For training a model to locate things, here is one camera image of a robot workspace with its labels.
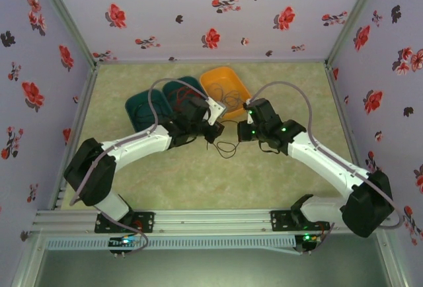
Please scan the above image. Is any thin black cable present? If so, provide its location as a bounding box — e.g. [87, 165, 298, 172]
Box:
[204, 120, 242, 159]
[134, 101, 158, 126]

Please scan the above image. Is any orange plastic tray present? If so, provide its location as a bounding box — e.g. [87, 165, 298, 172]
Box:
[199, 66, 252, 121]

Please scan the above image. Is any arm lilac cable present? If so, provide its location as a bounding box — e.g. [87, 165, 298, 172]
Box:
[69, 77, 212, 255]
[246, 81, 404, 257]

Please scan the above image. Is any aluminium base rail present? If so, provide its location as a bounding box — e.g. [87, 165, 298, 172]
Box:
[32, 206, 394, 235]

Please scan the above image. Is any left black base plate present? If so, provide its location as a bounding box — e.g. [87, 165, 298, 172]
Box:
[95, 211, 156, 234]

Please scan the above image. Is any controller board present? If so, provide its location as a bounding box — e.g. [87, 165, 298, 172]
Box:
[295, 232, 327, 255]
[108, 235, 141, 257]

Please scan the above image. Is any teal plastic tray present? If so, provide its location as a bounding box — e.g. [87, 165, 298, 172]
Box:
[124, 88, 173, 132]
[161, 75, 209, 112]

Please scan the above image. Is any aluminium side rail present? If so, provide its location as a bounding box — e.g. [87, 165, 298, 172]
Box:
[325, 63, 376, 207]
[49, 63, 100, 210]

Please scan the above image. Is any aluminium corner post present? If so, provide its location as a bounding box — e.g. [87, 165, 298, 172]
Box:
[31, 0, 100, 68]
[325, 0, 387, 66]

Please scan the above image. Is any thin blue cable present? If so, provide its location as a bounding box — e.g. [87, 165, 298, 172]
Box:
[210, 83, 234, 103]
[217, 90, 247, 111]

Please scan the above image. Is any thin red cable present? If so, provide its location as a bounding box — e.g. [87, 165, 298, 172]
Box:
[165, 85, 199, 111]
[167, 85, 201, 109]

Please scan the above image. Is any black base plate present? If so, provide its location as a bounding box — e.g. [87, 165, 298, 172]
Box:
[95, 211, 156, 234]
[270, 210, 331, 231]

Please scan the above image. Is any white slotted cable duct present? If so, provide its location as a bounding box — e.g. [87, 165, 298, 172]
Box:
[44, 236, 297, 252]

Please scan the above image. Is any left arm lilac cable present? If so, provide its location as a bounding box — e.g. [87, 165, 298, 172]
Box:
[69, 77, 212, 255]

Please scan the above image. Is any right arm lilac cable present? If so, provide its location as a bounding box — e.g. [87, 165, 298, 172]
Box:
[246, 81, 404, 257]

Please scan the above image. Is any left controller board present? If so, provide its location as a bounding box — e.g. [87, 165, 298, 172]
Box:
[108, 235, 141, 257]

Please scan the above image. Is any right controller board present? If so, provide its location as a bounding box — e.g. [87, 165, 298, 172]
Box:
[295, 232, 327, 255]

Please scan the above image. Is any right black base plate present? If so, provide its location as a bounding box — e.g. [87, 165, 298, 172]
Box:
[270, 210, 331, 231]

